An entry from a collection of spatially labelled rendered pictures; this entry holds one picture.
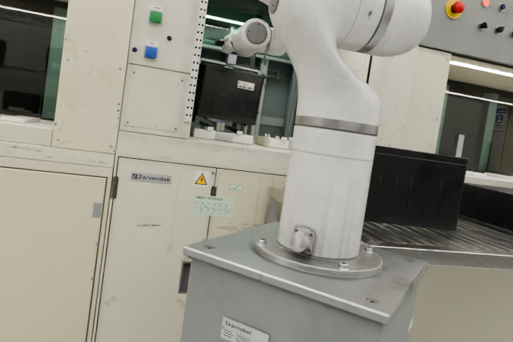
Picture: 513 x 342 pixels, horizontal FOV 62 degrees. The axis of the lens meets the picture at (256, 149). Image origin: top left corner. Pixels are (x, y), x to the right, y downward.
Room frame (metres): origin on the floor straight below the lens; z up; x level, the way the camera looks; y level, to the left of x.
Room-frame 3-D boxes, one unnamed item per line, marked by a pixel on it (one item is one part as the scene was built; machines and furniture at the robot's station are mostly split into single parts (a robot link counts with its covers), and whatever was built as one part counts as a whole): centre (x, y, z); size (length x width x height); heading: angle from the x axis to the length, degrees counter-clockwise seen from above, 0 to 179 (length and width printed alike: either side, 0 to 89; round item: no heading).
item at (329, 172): (0.62, -0.11, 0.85); 0.19 x 0.19 x 0.18
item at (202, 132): (1.58, 0.15, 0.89); 0.22 x 0.21 x 0.04; 16
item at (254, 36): (1.25, 0.06, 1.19); 0.13 x 0.09 x 0.08; 15
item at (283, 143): (1.65, -0.11, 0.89); 0.22 x 0.21 x 0.04; 16
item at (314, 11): (0.62, -0.08, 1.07); 0.19 x 0.12 x 0.24; 105
